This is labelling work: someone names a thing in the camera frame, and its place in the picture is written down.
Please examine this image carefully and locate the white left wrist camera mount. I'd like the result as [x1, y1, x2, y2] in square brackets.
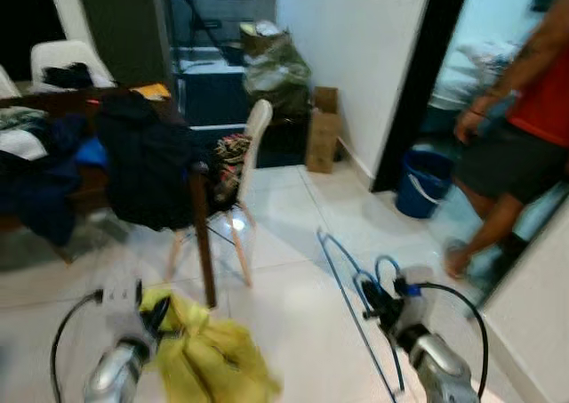
[100, 281, 145, 326]

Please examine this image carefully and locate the person in red shirt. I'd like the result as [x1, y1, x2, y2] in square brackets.
[443, 0, 569, 284]

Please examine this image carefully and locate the olive green bag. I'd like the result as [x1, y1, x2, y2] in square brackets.
[242, 20, 314, 119]

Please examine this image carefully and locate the blue bucket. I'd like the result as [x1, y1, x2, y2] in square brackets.
[396, 147, 454, 220]

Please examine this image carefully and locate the black folded cloth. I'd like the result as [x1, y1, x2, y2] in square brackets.
[43, 62, 94, 90]

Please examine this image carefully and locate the patterned cloth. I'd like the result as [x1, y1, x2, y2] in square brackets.
[213, 132, 252, 204]

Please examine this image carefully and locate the dark cabinet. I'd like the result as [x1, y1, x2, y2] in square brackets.
[178, 65, 254, 128]

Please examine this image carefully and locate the white chair with wooden legs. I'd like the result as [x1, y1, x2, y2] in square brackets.
[164, 99, 275, 288]

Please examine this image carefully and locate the dark navy jacket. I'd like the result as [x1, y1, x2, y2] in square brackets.
[93, 92, 210, 230]

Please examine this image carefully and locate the brown cardboard box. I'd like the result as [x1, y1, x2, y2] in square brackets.
[307, 85, 341, 174]

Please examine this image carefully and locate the black door frame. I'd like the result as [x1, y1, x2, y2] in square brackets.
[372, 0, 474, 193]

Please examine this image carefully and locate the dark wooden table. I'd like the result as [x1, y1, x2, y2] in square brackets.
[0, 83, 220, 308]

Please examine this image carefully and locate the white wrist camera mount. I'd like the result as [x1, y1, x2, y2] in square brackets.
[100, 281, 145, 326]
[397, 289, 432, 333]

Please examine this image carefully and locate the blue plastic hanger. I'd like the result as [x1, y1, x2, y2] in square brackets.
[317, 230, 408, 397]

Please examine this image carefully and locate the blue garment pile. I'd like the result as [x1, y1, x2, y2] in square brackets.
[0, 109, 99, 248]

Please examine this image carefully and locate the orange flat item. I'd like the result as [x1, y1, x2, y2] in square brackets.
[133, 83, 172, 100]

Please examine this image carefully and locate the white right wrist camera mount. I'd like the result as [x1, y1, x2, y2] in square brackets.
[397, 289, 432, 333]

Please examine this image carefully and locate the white cloth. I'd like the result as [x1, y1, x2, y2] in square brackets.
[0, 127, 50, 162]

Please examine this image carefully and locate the yellow garment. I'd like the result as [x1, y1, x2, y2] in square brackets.
[140, 286, 281, 403]

